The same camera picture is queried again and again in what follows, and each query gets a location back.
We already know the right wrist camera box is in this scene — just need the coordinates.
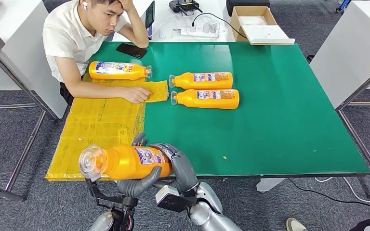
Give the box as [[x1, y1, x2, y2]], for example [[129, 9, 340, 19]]
[[155, 185, 198, 214]]

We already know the white floor cable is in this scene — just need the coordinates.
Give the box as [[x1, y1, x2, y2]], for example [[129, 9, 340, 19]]
[[313, 177, 370, 205]]

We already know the brown cardboard box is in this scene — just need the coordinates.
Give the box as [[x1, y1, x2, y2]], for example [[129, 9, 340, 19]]
[[230, 6, 278, 43]]

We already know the white power strip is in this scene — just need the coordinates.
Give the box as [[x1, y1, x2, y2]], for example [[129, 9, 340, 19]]
[[180, 26, 221, 39]]

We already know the yellow taped cardboard sheet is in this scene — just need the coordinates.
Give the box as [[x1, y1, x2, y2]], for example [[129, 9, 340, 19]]
[[45, 65, 170, 182]]

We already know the white flat panel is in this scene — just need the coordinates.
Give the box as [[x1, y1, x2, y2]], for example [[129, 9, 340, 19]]
[[241, 25, 296, 45]]

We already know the white desk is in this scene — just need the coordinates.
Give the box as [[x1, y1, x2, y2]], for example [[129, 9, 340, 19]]
[[309, 0, 370, 110], [0, 0, 68, 119], [112, 0, 236, 43]]

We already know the white shoe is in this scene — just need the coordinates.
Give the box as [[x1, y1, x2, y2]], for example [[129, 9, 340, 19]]
[[285, 218, 308, 231]]

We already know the white table foot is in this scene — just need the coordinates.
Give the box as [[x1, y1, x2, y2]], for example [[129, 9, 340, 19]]
[[256, 178, 286, 194]]

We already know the person's right hand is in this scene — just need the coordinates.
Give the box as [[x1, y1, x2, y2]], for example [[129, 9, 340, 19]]
[[122, 87, 152, 104]]

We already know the black case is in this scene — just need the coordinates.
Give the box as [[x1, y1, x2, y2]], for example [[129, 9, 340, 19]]
[[225, 0, 271, 16]]

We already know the blue metal stand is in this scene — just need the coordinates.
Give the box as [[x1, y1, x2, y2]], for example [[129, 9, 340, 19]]
[[335, 0, 353, 13]]

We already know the black tablet on stand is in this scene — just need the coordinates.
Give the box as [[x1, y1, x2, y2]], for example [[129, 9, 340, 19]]
[[144, 0, 156, 40]]

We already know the black power cable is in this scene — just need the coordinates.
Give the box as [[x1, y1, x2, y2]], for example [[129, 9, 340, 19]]
[[191, 12, 248, 40]]

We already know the green topped table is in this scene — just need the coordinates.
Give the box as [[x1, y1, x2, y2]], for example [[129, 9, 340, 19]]
[[46, 41, 370, 179]]

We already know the black router with antennas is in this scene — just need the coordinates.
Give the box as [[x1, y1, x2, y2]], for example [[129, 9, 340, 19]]
[[168, 0, 204, 16]]

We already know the white packaging insert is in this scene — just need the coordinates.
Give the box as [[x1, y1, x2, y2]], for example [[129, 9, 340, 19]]
[[238, 16, 269, 26]]

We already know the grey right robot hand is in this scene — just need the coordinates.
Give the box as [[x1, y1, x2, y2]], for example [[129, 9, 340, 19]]
[[150, 142, 199, 193]]

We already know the person's left hand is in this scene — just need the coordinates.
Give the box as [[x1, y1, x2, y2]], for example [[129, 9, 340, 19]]
[[116, 0, 136, 12]]

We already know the black smartphone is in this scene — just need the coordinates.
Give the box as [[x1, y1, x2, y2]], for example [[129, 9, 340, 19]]
[[116, 42, 148, 59]]

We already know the black floor cable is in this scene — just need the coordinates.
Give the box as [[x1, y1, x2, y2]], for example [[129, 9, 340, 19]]
[[287, 178, 370, 214]]

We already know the orange detergent bottle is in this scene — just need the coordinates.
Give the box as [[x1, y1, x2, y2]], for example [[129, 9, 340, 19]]
[[168, 71, 234, 90], [79, 144, 174, 182], [170, 89, 240, 110], [88, 61, 153, 81]]

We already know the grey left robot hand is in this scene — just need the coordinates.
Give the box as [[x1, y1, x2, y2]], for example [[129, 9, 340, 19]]
[[117, 131, 162, 199]]

